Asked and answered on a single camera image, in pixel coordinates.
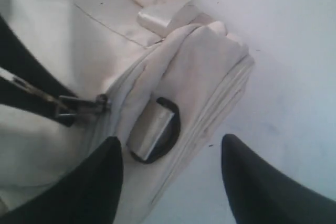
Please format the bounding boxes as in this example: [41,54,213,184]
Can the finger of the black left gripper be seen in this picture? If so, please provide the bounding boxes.
[1,18,76,127]

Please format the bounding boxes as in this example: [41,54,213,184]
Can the cream duffel bag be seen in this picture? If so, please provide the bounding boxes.
[1,0,254,219]

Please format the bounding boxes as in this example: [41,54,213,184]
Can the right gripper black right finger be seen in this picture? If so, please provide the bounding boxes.
[221,134,335,223]

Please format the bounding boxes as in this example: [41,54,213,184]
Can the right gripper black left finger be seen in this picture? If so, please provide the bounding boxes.
[1,136,123,223]

